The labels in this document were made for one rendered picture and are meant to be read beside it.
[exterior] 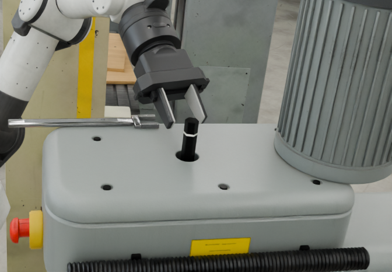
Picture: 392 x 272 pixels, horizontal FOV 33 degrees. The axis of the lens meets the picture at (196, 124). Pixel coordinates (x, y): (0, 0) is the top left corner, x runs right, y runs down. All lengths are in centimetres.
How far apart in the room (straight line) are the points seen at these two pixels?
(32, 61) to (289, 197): 63
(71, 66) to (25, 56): 145
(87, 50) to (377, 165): 190
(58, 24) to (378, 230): 71
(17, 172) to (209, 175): 209
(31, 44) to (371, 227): 73
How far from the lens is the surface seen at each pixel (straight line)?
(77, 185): 95
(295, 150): 105
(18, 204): 312
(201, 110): 104
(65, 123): 110
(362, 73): 97
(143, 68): 104
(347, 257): 104
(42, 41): 137
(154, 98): 103
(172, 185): 96
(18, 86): 138
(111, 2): 111
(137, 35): 107
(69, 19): 135
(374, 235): 119
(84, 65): 281
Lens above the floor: 239
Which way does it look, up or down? 26 degrees down
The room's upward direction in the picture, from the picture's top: 7 degrees clockwise
